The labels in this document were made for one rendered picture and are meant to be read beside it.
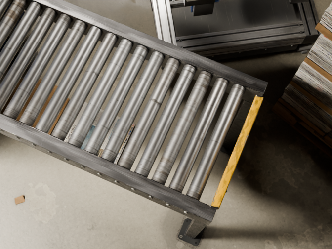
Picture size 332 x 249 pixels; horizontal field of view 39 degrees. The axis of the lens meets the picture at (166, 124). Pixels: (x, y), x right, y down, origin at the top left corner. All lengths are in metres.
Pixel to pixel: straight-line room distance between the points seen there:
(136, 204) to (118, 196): 0.10
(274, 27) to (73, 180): 1.31
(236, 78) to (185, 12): 0.88
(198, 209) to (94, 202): 0.94
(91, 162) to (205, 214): 0.43
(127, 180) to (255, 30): 1.23
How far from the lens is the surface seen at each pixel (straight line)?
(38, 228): 2.44
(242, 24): 2.52
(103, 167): 1.61
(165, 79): 1.70
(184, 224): 2.37
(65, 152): 1.64
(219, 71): 1.72
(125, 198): 2.39
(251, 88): 1.71
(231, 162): 1.60
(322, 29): 1.82
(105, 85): 1.70
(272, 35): 2.50
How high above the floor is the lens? 2.36
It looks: 72 degrees down
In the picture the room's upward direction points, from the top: 1 degrees clockwise
